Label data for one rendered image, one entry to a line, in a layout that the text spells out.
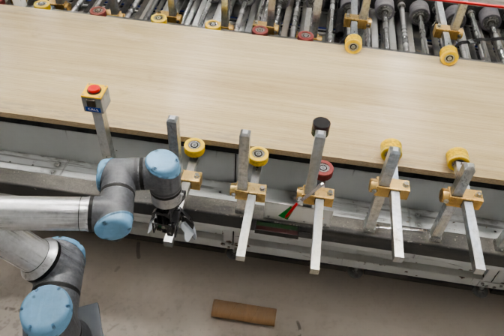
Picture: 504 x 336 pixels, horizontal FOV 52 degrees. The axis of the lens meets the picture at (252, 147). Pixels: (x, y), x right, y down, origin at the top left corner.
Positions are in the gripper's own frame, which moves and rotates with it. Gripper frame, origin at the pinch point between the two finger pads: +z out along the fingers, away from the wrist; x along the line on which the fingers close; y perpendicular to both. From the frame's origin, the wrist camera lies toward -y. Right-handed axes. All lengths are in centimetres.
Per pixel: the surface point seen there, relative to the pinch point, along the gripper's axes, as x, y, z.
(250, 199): 20.1, -28.2, 10.7
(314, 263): 46.4, -4.2, 7.7
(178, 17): -42, -137, 8
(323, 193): 46, -34, 7
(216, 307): 9, -21, 86
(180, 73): -24, -86, 4
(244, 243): 21.8, -8.6, 10.7
